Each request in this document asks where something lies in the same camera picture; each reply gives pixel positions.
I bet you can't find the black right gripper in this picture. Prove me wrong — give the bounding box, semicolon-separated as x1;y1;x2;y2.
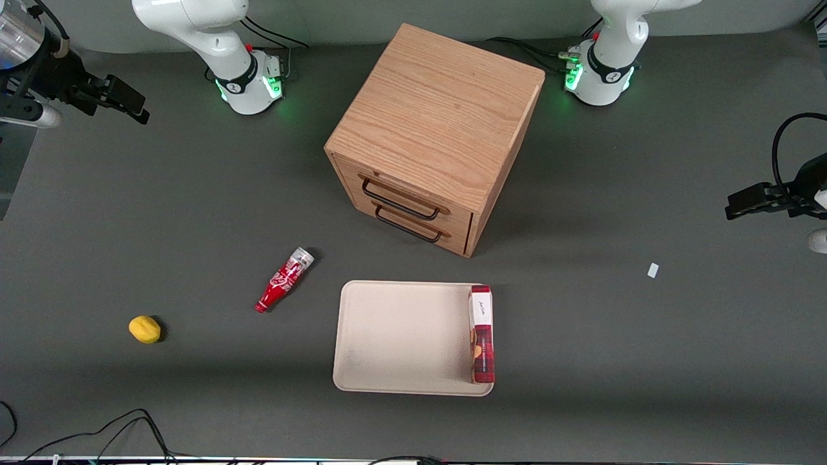
29;48;151;125

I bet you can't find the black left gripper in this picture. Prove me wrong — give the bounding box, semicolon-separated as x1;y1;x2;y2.
724;152;827;222

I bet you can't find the red coke bottle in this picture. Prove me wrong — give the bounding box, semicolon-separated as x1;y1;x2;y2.
254;247;316;315

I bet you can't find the beige plastic tray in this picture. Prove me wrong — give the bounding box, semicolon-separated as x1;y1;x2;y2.
333;280;496;397

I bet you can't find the yellow lemon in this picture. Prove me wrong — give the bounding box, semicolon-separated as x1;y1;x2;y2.
129;315;162;345

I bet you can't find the wooden drawer front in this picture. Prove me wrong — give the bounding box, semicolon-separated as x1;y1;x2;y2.
339;160;475;237
349;192;471;255

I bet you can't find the red plaid cookie box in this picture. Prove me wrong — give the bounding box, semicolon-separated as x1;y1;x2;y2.
468;284;496;385

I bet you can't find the wooden drawer cabinet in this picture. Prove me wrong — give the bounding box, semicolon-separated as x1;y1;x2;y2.
324;23;546;258

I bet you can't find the black looped gripper cable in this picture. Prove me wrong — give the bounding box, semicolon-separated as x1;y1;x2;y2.
771;112;827;196

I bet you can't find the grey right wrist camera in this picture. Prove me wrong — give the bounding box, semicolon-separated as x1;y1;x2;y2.
0;99;63;130

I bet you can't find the black cable with tan band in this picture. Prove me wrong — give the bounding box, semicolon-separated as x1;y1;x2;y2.
26;0;70;60

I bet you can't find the black arm base cable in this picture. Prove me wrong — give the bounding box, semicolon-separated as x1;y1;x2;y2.
485;18;586;76
239;15;311;82

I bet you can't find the black metal drawer handle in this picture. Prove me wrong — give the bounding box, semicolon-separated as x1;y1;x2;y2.
361;177;443;222
374;205;445;244

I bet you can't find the black table edge cable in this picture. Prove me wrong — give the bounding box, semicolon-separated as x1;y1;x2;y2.
0;400;19;450
19;408;179;465
367;454;448;465

